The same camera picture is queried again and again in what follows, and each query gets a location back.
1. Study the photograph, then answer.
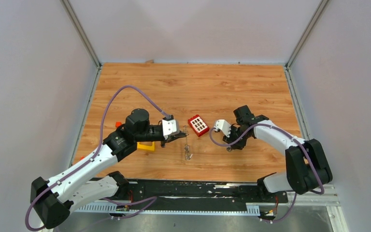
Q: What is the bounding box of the grey metal keyring disc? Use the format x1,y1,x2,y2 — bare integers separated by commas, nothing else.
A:
183,125,193,160

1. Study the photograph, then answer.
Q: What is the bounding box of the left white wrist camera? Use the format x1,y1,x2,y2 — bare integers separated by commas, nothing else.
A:
162,119,180,139

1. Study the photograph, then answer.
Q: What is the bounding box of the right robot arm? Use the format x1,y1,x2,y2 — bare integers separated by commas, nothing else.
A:
214,105,333,202

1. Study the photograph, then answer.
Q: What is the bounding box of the yellow triangular toy block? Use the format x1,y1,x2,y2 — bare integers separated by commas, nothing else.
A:
137,142,156,152

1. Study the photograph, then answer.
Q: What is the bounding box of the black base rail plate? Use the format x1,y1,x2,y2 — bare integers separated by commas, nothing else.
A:
110,179,288,211

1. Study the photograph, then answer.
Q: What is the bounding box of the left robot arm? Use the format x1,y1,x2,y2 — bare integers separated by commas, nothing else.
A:
25,108,187,232

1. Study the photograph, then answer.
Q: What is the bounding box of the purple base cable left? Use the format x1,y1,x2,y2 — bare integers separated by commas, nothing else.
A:
103,194,158,221

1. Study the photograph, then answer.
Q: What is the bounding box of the red window toy block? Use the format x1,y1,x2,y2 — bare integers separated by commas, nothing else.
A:
187,114,210,137

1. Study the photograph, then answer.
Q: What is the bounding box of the white slotted cable duct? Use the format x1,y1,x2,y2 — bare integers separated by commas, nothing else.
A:
75,202,260,216

